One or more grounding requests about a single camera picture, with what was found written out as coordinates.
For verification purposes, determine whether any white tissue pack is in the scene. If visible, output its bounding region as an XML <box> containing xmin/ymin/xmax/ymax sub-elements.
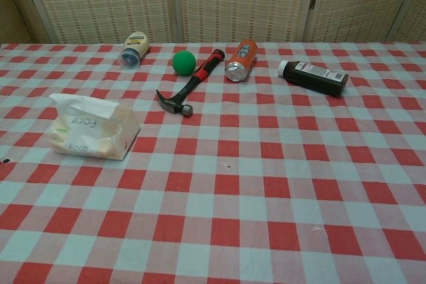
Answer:
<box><xmin>48</xmin><ymin>96</ymin><xmax>141</xmax><ymax>162</ymax></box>

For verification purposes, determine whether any red white checkered tablecloth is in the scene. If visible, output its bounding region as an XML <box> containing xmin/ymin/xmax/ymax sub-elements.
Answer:
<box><xmin>0</xmin><ymin>42</ymin><xmax>426</xmax><ymax>284</ymax></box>

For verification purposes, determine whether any green ball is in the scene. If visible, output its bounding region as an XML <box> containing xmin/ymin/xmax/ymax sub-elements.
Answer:
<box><xmin>172</xmin><ymin>51</ymin><xmax>196</xmax><ymax>75</ymax></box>

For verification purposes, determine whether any orange soda can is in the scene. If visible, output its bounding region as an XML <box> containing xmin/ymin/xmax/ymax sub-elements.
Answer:
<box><xmin>224</xmin><ymin>39</ymin><xmax>258</xmax><ymax>83</ymax></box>

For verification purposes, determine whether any cream mayonnaise bottle blue cap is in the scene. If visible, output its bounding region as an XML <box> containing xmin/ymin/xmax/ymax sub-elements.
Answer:
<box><xmin>119</xmin><ymin>31</ymin><xmax>150</xmax><ymax>70</ymax></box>

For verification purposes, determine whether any woven folding screen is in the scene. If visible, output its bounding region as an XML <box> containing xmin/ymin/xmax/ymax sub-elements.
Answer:
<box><xmin>0</xmin><ymin>0</ymin><xmax>426</xmax><ymax>45</ymax></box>

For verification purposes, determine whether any red black claw hammer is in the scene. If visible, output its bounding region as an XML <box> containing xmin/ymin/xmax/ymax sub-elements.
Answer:
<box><xmin>156</xmin><ymin>49</ymin><xmax>226</xmax><ymax>118</ymax></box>

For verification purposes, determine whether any dark brown syrup bottle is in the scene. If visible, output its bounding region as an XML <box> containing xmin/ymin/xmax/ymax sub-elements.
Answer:
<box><xmin>278</xmin><ymin>59</ymin><xmax>350</xmax><ymax>98</ymax></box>

